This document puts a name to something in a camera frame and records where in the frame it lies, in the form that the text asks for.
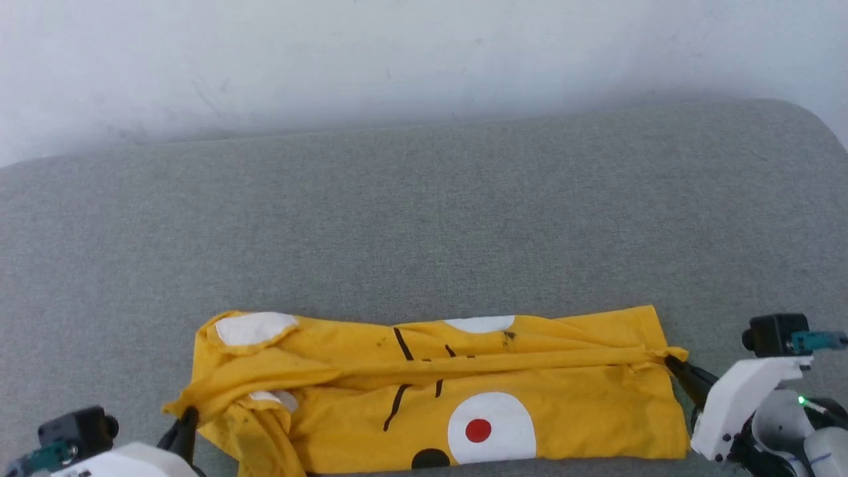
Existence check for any teal left camera cable plug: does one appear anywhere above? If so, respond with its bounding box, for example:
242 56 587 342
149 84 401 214
0 442 75 476

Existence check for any grey fabric sofa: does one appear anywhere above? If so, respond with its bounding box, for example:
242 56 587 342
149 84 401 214
0 98 848 477

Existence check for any teal right camera cable plug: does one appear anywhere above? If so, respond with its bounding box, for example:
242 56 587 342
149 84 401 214
791 329 848 353

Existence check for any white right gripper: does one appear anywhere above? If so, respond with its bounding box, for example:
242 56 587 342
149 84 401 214
664 355 814 463

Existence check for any yellow cartoon print garment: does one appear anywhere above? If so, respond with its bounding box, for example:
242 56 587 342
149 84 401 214
162 305 690 477

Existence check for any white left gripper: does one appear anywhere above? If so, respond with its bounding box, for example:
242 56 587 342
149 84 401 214
50 406 199 477

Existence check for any teal camera cable plug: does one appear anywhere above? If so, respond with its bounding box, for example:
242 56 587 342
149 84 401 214
0 442 75 476
791 329 848 353

